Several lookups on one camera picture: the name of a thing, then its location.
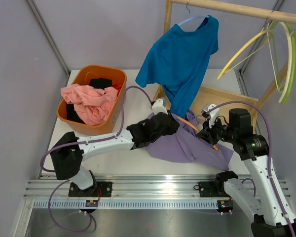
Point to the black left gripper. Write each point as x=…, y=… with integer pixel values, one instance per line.
x=172, y=127

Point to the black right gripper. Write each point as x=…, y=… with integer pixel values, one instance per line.
x=203, y=134

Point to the orange brown hanger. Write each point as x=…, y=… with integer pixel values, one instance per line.
x=195, y=128

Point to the lilac t shirt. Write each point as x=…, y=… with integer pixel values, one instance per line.
x=184, y=147

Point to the orange t shirt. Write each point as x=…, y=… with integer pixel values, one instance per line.
x=117, y=86

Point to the pink t shirt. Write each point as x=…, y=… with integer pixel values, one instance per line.
x=92, y=105

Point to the black t shirt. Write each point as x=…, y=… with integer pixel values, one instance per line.
x=100, y=83

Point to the lime green hanger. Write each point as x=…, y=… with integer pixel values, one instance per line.
x=289, y=66

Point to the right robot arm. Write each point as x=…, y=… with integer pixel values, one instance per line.
x=269, y=213

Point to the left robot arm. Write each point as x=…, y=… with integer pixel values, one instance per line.
x=70, y=151

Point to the blue t shirt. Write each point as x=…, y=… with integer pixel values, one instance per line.
x=178, y=62

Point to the light blue hanger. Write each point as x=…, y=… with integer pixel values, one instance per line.
x=191, y=18

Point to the wooden clothes rack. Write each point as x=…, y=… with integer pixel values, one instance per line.
x=219, y=95

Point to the orange plastic basket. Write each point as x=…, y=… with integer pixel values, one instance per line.
x=83, y=77

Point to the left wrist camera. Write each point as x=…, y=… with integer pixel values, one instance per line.
x=159, y=106

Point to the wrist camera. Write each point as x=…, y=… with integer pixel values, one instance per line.
x=210, y=113
x=159, y=106

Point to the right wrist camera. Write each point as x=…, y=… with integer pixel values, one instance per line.
x=210, y=113

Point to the aluminium mounting rail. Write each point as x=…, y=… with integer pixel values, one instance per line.
x=123, y=192

